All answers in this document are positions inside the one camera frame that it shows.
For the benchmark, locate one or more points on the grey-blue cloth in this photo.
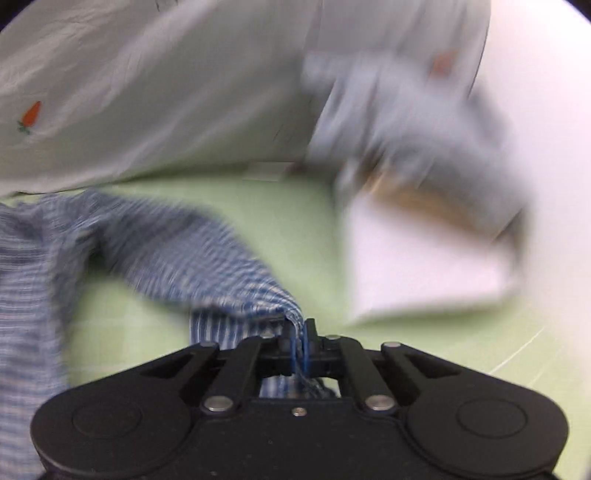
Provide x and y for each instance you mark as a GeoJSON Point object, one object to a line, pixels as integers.
{"type": "Point", "coordinates": [406, 124]}

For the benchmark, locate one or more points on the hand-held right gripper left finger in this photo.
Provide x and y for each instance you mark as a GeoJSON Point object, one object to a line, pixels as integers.
{"type": "Point", "coordinates": [293, 353]}

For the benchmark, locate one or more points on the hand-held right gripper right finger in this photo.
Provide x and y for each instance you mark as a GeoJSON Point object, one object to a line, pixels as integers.
{"type": "Point", "coordinates": [308, 353]}

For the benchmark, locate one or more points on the blue striped checked garment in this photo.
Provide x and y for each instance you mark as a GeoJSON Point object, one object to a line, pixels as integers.
{"type": "Point", "coordinates": [161, 249]}

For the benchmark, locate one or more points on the green grid mat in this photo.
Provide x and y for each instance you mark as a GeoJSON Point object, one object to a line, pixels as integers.
{"type": "Point", "coordinates": [295, 221]}

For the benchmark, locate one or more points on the white carrot print cloth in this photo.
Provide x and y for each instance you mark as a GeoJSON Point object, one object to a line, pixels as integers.
{"type": "Point", "coordinates": [161, 92]}

